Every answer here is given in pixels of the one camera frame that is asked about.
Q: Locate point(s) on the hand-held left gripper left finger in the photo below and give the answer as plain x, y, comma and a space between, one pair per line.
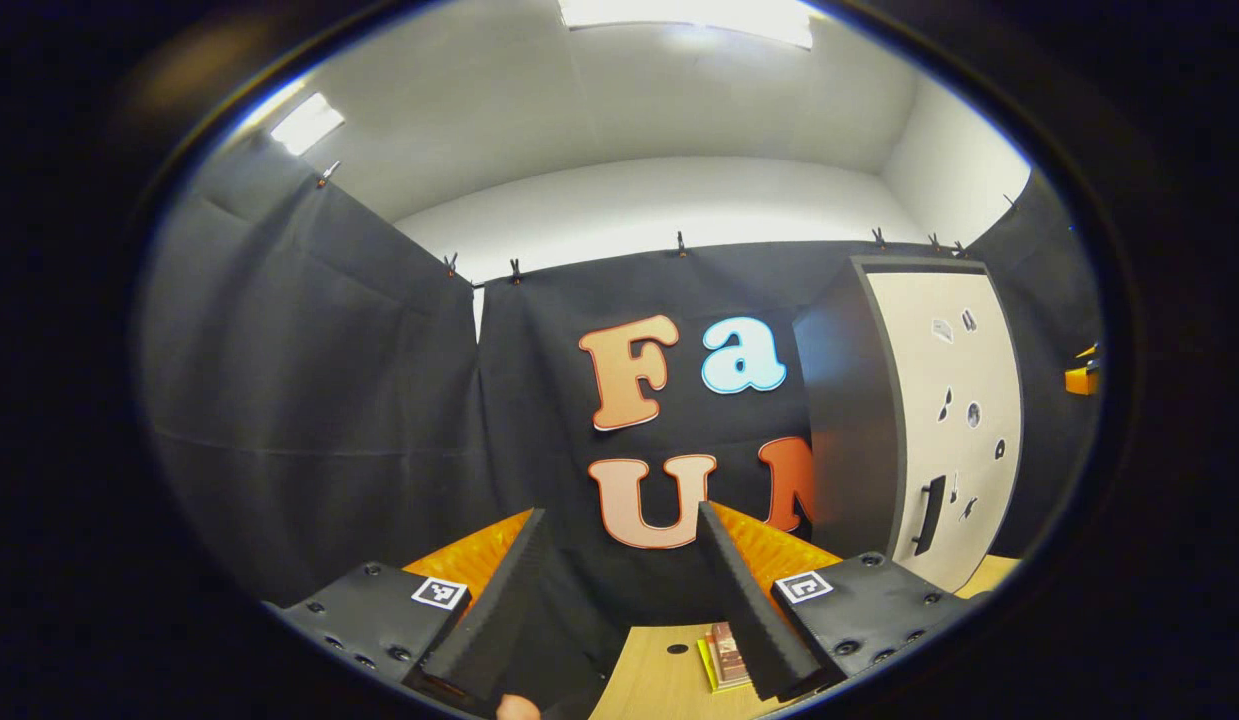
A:
504, 620

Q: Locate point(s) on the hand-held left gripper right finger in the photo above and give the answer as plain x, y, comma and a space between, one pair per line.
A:
749, 615

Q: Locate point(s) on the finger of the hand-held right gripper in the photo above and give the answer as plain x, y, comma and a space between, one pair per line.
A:
1081, 380

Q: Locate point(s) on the white cabinet door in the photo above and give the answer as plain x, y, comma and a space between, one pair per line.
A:
979, 520

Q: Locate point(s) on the grey cabinet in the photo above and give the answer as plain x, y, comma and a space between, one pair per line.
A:
849, 420

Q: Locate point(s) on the red cover book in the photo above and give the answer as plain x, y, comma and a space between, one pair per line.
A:
729, 655

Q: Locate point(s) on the yellow book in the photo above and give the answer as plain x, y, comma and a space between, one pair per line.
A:
707, 668

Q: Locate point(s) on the black backdrop cloth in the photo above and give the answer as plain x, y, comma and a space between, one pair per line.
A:
329, 400

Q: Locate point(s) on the row of black cloth clips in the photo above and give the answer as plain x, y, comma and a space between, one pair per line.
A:
681, 243

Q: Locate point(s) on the small ceiling light panel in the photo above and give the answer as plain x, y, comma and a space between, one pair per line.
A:
307, 123

